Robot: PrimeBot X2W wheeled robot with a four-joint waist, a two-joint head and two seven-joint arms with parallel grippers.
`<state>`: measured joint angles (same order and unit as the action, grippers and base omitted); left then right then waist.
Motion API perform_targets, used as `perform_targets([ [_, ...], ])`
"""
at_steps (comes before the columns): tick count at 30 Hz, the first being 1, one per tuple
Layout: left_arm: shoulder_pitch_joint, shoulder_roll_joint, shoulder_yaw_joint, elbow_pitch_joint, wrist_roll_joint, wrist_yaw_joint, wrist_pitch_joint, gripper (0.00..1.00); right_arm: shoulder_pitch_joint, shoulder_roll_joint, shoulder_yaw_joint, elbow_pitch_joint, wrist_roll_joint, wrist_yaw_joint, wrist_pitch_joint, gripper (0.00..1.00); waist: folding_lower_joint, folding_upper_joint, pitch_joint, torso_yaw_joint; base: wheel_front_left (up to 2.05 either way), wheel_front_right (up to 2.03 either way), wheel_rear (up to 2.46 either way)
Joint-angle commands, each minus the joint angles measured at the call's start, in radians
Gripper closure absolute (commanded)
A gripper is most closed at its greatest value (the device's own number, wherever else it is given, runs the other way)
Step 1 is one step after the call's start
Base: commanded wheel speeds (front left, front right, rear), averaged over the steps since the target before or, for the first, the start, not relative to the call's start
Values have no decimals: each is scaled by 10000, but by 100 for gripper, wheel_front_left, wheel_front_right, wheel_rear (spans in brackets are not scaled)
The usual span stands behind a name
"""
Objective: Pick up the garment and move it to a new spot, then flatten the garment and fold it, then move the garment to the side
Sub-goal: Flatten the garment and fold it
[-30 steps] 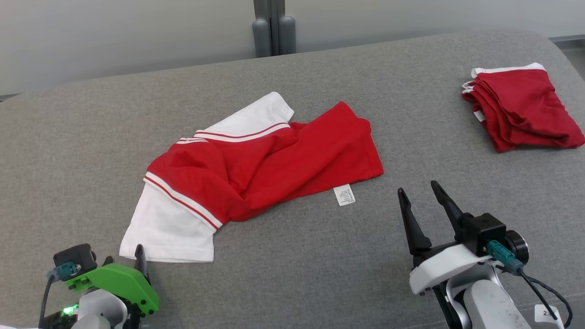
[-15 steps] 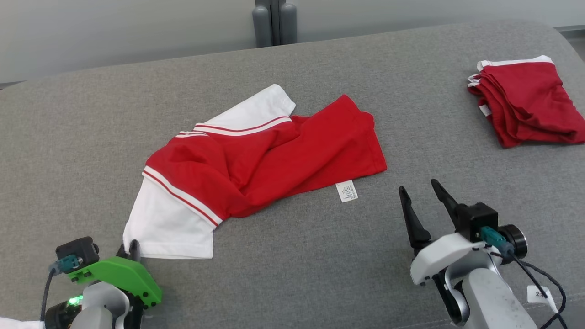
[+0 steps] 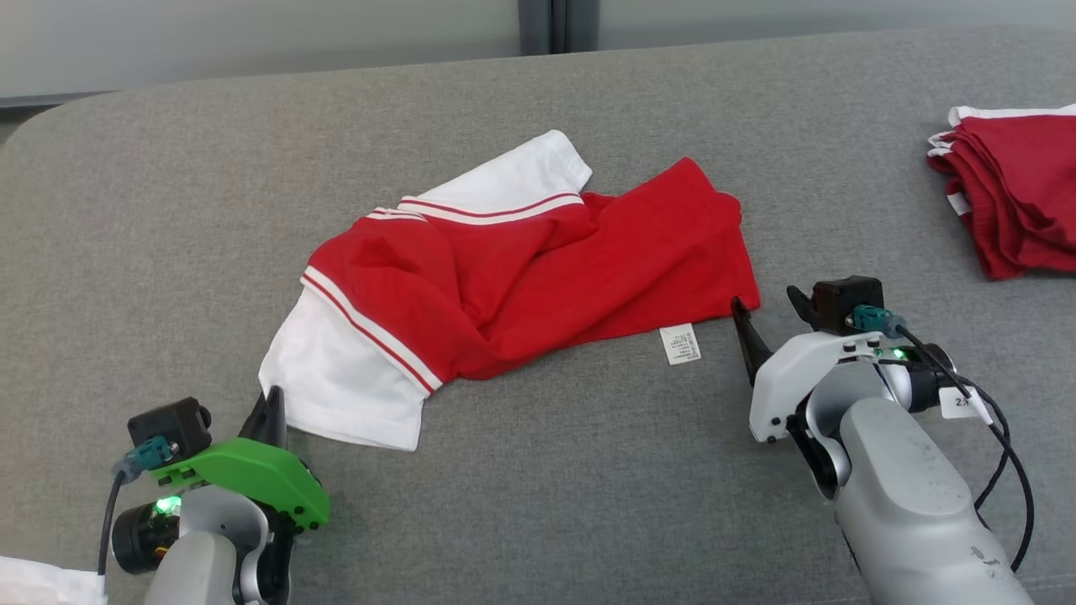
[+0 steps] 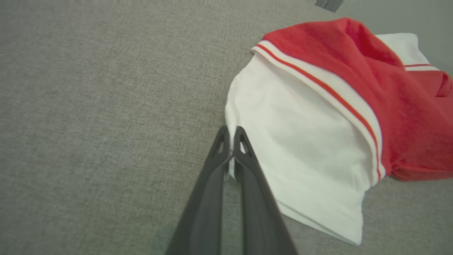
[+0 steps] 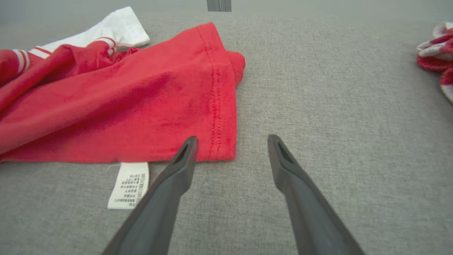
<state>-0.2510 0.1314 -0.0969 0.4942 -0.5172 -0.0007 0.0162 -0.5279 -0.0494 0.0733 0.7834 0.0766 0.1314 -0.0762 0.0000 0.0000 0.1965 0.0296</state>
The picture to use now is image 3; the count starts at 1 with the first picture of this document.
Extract white cable tag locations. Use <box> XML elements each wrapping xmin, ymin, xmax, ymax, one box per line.
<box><xmin>939</xmin><ymin>385</ymin><xmax>994</xmax><ymax>424</ymax></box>

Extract black right arm cable teal plug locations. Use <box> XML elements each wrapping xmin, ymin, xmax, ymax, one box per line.
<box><xmin>853</xmin><ymin>305</ymin><xmax>1036</xmax><ymax>574</ymax></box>

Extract white fabric item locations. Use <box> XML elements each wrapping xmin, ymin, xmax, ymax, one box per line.
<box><xmin>0</xmin><ymin>555</ymin><xmax>108</xmax><ymax>605</ymax></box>

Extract red shirt white sleeves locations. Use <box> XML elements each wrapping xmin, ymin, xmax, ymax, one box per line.
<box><xmin>258</xmin><ymin>129</ymin><xmax>762</xmax><ymax>452</ymax></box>

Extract grey wall base rail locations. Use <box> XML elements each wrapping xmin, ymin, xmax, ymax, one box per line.
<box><xmin>0</xmin><ymin>91</ymin><xmax>114</xmax><ymax>110</ymax></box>

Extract grey partition post orange sticker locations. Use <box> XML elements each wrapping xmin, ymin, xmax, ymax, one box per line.
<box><xmin>517</xmin><ymin>0</ymin><xmax>599</xmax><ymax>56</ymax></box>

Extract black left arm cable teal plug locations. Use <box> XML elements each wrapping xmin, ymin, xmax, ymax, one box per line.
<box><xmin>97</xmin><ymin>437</ymin><xmax>176</xmax><ymax>581</ymax></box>

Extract red shorts white trim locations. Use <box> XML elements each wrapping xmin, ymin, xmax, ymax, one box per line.
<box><xmin>927</xmin><ymin>103</ymin><xmax>1076</xmax><ymax>281</ymax></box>

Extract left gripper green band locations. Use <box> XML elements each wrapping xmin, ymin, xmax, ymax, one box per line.
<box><xmin>150</xmin><ymin>387</ymin><xmax>331</xmax><ymax>532</ymax></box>

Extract black arm cable teal plug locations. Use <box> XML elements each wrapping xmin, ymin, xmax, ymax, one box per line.
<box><xmin>97</xmin><ymin>437</ymin><xmax>176</xmax><ymax>581</ymax></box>
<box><xmin>853</xmin><ymin>305</ymin><xmax>1036</xmax><ymax>574</ymax></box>

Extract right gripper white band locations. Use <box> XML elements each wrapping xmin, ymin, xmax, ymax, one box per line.
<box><xmin>730</xmin><ymin>286</ymin><xmax>892</xmax><ymax>444</ymax></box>

